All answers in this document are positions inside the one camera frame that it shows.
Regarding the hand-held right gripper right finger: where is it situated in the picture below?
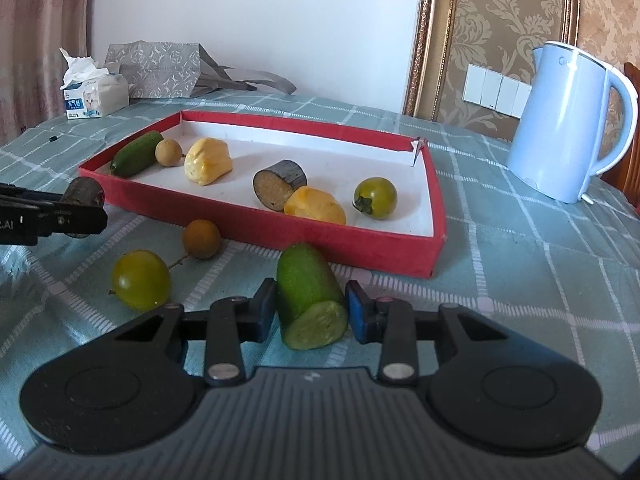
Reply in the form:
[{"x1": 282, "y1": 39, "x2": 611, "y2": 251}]
[{"x1": 345, "y1": 280, "x2": 506, "y2": 385}]

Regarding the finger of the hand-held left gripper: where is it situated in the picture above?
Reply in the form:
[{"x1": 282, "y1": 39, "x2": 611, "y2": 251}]
[
  {"x1": 0, "y1": 202, "x2": 108, "y2": 246},
  {"x1": 0, "y1": 183, "x2": 66, "y2": 206}
]

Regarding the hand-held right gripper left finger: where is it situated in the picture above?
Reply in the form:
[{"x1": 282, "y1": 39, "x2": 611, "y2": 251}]
[{"x1": 115, "y1": 277, "x2": 278, "y2": 386}]

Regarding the cut green cucumber piece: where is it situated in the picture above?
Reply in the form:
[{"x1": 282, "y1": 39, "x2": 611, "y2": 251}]
[{"x1": 276, "y1": 243, "x2": 349, "y2": 351}]

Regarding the red shallow box tray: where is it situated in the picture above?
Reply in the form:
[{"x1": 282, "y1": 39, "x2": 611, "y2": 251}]
[{"x1": 77, "y1": 110, "x2": 447, "y2": 279}]

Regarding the green tomato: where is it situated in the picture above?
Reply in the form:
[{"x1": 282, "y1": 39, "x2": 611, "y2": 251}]
[
  {"x1": 353, "y1": 177, "x2": 398, "y2": 220},
  {"x1": 109, "y1": 250, "x2": 172, "y2": 312}
]

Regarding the dark eggplant piece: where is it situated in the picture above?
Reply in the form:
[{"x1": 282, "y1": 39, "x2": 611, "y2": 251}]
[{"x1": 252, "y1": 159, "x2": 308, "y2": 211}]

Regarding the small brown longan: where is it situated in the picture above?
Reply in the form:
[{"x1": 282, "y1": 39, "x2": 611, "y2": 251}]
[{"x1": 155, "y1": 139, "x2": 183, "y2": 166}]

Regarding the large yellow pepper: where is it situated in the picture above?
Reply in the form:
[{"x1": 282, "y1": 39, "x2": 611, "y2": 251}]
[{"x1": 184, "y1": 137, "x2": 234, "y2": 187}]

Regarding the large brown longan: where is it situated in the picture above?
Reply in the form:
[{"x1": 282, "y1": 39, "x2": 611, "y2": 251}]
[{"x1": 167, "y1": 219, "x2": 223, "y2": 270}]

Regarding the whole green cucumber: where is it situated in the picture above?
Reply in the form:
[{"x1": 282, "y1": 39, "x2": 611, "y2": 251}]
[{"x1": 110, "y1": 130, "x2": 165, "y2": 178}]

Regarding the small yellow pepper in tray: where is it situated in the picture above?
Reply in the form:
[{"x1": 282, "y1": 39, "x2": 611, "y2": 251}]
[{"x1": 283, "y1": 185, "x2": 347, "y2": 226}]

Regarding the white tissue pack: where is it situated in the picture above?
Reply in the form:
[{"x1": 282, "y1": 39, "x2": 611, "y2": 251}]
[{"x1": 59, "y1": 47, "x2": 131, "y2": 121}]

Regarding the beige patterned curtain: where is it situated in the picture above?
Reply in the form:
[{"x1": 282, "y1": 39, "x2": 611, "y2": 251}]
[{"x1": 0, "y1": 0, "x2": 96, "y2": 146}]

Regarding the grey patterned gift bag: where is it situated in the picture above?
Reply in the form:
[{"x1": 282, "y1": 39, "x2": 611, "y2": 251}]
[{"x1": 103, "y1": 41, "x2": 297, "y2": 99}]

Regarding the light blue electric kettle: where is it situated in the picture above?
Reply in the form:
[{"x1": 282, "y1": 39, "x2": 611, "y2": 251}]
[{"x1": 506, "y1": 41, "x2": 640, "y2": 205}]

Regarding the brown wooden headboard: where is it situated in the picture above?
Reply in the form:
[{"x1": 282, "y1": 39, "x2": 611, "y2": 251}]
[{"x1": 600, "y1": 62, "x2": 640, "y2": 206}]

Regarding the white wall light switch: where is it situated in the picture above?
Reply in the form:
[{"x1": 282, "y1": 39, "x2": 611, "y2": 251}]
[{"x1": 462, "y1": 63, "x2": 533, "y2": 118}]

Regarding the gilded wall panel frame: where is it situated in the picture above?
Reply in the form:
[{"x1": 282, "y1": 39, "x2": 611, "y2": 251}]
[{"x1": 402, "y1": 0, "x2": 588, "y2": 126}]

